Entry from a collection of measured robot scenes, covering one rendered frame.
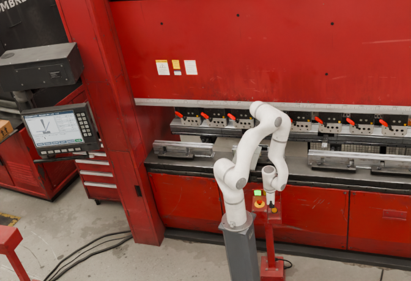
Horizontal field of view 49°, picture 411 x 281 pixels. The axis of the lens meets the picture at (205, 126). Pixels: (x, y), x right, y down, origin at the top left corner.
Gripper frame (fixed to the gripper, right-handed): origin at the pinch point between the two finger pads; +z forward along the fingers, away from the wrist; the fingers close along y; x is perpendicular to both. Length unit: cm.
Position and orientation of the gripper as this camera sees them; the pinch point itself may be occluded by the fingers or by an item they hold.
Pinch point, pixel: (271, 205)
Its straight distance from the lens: 293.2
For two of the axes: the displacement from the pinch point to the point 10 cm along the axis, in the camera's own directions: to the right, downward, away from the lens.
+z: 1.5, 7.8, 6.1
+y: -1.3, 6.3, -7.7
